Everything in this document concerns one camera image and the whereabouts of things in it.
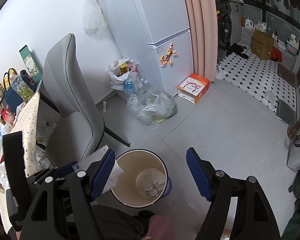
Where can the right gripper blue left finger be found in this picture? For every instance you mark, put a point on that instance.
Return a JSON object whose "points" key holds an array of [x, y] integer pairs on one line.
{"points": [[100, 172]]}

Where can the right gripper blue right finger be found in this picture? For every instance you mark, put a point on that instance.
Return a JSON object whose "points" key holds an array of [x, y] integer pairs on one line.
{"points": [[200, 176]]}

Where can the white tissue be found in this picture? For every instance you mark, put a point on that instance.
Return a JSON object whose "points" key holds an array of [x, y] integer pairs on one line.
{"points": [[150, 176]]}

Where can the printed paper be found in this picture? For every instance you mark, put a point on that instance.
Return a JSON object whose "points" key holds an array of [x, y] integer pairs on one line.
{"points": [[151, 191]]}

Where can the beige round trash bin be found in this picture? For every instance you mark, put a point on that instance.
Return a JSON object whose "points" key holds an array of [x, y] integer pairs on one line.
{"points": [[133, 162]]}

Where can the grey upholstered chair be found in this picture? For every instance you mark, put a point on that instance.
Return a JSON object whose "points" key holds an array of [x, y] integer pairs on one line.
{"points": [[81, 127]]}

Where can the blue tissue box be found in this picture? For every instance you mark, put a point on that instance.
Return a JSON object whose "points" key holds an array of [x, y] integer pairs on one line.
{"points": [[5, 129]]}

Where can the clear garbage bag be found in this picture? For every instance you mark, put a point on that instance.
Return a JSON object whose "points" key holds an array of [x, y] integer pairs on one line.
{"points": [[152, 107]]}

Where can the orange white cardboard box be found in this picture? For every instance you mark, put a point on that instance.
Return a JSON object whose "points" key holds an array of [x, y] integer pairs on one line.
{"points": [[193, 88]]}

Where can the navy lunch bag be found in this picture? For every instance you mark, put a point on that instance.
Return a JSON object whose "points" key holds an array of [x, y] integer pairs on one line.
{"points": [[12, 99]]}

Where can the large tea bottle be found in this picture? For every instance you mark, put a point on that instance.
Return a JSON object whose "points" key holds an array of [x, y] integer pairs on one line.
{"points": [[21, 87]]}

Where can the white bag of recyclables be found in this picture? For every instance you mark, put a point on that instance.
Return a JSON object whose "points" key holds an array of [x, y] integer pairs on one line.
{"points": [[125, 78]]}

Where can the green tall box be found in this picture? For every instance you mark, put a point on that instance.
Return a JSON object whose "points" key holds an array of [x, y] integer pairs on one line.
{"points": [[31, 64]]}

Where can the brown cardboard carton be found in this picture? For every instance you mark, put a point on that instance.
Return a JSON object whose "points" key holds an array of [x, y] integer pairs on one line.
{"points": [[262, 45]]}

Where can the white refrigerator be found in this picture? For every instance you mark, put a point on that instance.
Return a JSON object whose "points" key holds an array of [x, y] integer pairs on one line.
{"points": [[155, 34]]}

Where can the washing machine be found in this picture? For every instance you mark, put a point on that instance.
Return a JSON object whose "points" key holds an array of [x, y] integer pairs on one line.
{"points": [[224, 23]]}

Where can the pink curtain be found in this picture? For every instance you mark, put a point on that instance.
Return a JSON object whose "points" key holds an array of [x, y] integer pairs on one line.
{"points": [[202, 16]]}

